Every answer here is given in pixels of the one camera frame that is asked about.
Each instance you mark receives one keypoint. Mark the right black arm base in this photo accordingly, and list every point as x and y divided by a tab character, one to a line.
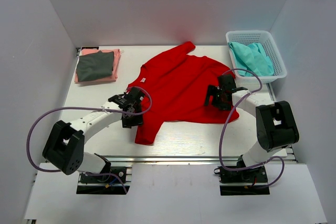
250	182

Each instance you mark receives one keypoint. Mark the white plastic basket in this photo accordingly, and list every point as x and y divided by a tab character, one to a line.
265	38

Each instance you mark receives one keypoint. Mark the folded grey t-shirt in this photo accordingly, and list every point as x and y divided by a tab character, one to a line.
92	67

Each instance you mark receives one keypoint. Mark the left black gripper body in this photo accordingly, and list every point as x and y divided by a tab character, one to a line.
138	108

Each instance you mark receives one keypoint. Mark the red t-shirt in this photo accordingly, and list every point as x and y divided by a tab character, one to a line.
177	84

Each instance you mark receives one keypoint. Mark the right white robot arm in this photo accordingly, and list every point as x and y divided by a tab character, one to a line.
275	124

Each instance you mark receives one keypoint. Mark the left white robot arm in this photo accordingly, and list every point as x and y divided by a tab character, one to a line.
65	145

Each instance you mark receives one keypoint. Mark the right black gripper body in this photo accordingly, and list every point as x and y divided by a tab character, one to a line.
222	105

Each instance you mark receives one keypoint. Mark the aluminium table rail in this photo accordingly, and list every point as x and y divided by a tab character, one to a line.
290	158

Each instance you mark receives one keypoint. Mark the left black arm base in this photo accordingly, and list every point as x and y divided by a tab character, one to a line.
118	184

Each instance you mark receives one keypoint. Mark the teal t-shirt in basket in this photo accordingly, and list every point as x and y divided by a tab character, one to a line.
251	57

